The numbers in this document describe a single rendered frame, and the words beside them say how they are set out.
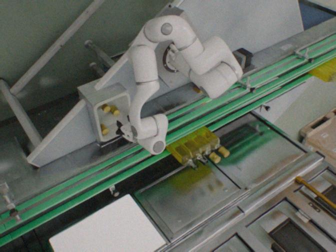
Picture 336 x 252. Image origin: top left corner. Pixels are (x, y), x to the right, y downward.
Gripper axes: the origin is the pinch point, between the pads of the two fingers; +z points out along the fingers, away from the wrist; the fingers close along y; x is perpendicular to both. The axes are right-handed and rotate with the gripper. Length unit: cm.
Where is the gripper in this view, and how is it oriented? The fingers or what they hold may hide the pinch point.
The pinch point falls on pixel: (124, 122)
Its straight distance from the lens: 153.6
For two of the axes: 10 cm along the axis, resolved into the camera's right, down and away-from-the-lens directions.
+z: -5.4, -3.4, 7.7
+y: 8.2, -4.2, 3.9
